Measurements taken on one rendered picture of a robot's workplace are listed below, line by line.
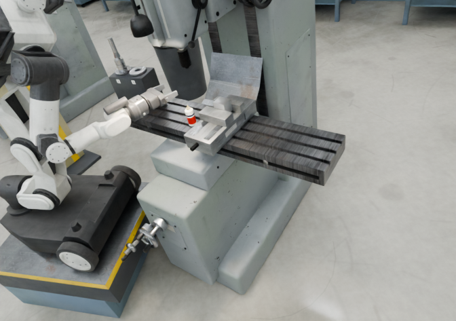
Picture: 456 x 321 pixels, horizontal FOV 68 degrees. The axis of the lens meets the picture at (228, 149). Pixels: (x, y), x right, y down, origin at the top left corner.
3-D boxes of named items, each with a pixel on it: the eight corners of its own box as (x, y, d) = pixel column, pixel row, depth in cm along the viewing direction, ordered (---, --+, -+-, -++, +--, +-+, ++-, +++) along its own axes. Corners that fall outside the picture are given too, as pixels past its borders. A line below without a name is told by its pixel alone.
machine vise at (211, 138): (213, 157, 143) (207, 136, 136) (186, 147, 151) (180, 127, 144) (257, 111, 162) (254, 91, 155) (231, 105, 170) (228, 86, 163)
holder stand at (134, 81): (153, 110, 181) (140, 76, 169) (121, 106, 191) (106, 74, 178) (165, 97, 189) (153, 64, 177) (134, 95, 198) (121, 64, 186)
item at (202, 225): (212, 288, 184) (182, 219, 146) (169, 264, 201) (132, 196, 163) (280, 188, 230) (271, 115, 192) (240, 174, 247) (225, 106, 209)
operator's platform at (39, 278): (22, 303, 211) (-18, 269, 185) (81, 215, 260) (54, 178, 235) (134, 321, 189) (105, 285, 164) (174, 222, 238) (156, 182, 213)
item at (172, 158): (209, 192, 155) (203, 174, 148) (155, 171, 174) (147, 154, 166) (262, 129, 184) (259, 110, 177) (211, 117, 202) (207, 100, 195)
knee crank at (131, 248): (127, 265, 164) (122, 257, 160) (119, 259, 167) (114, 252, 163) (157, 230, 176) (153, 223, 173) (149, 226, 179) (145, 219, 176)
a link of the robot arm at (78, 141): (104, 143, 131) (57, 171, 124) (93, 134, 138) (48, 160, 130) (91, 121, 125) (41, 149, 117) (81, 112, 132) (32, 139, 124)
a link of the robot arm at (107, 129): (134, 125, 136) (104, 143, 131) (124, 118, 142) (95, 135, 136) (127, 112, 132) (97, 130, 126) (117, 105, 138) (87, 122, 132)
